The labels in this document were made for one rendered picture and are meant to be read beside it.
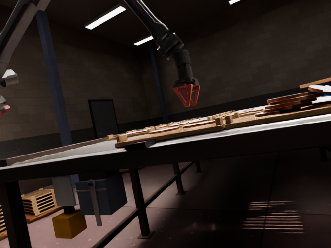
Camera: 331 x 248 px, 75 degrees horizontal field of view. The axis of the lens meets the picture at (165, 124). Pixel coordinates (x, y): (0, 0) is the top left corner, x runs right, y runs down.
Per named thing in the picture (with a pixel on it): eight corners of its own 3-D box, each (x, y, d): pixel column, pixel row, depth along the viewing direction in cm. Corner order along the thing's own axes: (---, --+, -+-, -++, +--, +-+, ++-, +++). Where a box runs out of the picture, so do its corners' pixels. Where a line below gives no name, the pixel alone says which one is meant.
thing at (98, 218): (112, 227, 71) (101, 173, 71) (80, 227, 76) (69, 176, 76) (130, 211, 81) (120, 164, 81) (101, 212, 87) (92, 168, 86)
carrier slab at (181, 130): (222, 130, 68) (221, 125, 68) (115, 147, 83) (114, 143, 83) (232, 122, 100) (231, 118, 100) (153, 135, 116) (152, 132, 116)
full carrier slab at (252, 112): (285, 109, 120) (283, 102, 120) (212, 122, 136) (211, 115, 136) (279, 108, 152) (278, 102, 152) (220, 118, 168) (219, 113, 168)
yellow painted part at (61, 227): (72, 239, 80) (59, 176, 80) (54, 238, 84) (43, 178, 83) (87, 228, 87) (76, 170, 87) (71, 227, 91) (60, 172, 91)
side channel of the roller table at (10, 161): (9, 178, 108) (5, 159, 107) (2, 178, 110) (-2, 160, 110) (201, 120, 479) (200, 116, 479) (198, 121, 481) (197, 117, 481)
